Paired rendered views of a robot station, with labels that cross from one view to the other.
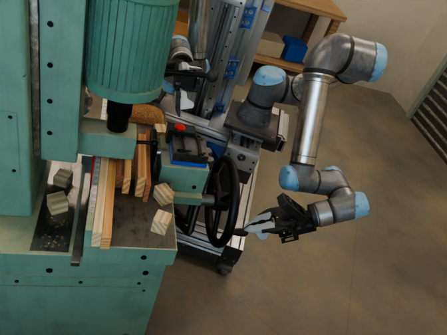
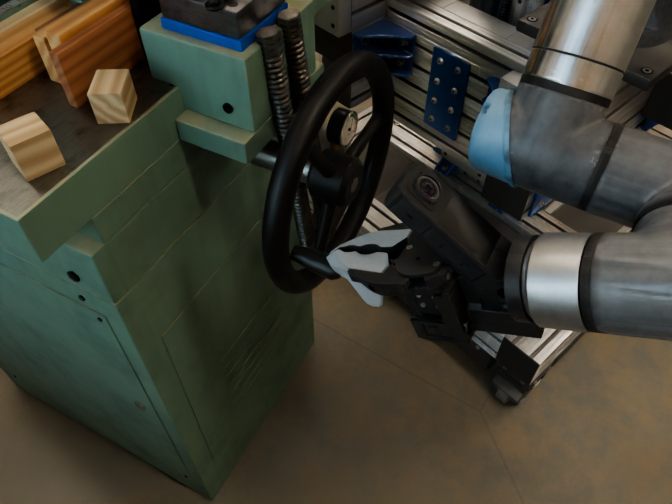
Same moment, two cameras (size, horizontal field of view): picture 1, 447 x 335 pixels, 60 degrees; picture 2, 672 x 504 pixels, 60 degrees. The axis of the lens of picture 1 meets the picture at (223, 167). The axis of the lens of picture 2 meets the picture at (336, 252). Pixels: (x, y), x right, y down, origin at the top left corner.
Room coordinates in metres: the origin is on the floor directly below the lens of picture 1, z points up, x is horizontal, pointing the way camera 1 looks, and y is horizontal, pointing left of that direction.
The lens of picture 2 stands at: (0.57, -0.42, 1.28)
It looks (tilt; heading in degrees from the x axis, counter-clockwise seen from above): 50 degrees down; 50
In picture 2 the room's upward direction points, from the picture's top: straight up
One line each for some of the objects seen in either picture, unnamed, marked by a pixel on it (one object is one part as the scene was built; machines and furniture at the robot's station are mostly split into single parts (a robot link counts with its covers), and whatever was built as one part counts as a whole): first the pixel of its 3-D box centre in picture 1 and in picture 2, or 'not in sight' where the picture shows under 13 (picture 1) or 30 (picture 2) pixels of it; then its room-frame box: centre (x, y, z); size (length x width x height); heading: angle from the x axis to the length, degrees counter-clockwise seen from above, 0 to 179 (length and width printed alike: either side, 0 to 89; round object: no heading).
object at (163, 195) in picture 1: (163, 194); (113, 96); (0.73, 0.12, 0.92); 0.04 x 0.03 x 0.04; 53
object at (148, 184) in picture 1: (146, 163); (140, 28); (0.80, 0.20, 0.93); 0.24 x 0.01 x 0.06; 22
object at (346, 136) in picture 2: not in sight; (340, 131); (1.09, 0.19, 0.65); 0.06 x 0.04 x 0.08; 22
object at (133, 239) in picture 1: (149, 172); (182, 66); (0.84, 0.20, 0.87); 0.61 x 0.30 x 0.06; 22
